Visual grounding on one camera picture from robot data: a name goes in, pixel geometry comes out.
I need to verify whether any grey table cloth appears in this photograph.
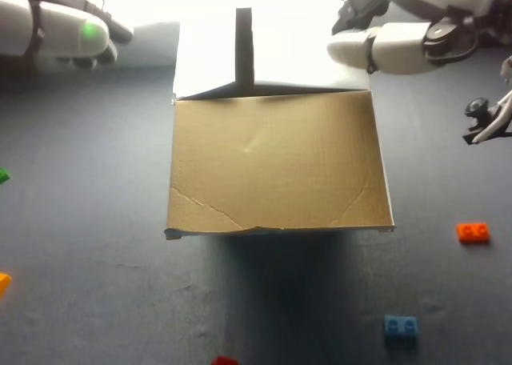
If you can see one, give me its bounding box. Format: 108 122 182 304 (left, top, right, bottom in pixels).
0 20 512 365

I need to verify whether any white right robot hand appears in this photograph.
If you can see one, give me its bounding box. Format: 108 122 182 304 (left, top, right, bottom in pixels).
326 0 512 77

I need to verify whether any grey-blue flat brick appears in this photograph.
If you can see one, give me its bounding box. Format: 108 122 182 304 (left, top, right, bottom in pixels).
383 315 419 342

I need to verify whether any orange flat brick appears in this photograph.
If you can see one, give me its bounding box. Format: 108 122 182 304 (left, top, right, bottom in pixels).
455 222 491 245

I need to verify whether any brown cardboard box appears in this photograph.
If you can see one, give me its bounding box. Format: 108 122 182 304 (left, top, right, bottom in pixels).
163 7 397 242

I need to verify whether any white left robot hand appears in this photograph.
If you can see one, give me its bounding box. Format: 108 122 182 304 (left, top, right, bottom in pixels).
0 0 135 72

